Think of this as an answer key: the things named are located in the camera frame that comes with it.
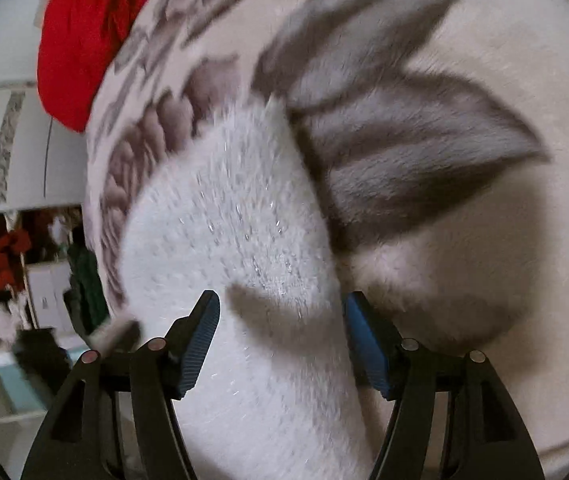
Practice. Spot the red quilt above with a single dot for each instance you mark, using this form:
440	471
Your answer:
79	35

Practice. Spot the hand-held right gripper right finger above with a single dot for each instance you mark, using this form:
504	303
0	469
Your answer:
370	347

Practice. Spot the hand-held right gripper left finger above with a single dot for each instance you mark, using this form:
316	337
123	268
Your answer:
198	347

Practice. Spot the white sliding-door wardrobe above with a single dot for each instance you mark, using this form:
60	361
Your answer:
19	145

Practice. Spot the white drawer unit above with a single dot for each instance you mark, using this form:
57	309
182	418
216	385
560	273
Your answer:
49	295

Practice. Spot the white fuzzy cardigan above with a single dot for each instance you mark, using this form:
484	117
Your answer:
234	230

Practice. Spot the floral plush blanket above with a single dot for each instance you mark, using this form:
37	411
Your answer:
464	110

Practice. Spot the dark green folded clothes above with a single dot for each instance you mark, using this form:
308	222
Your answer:
87	285

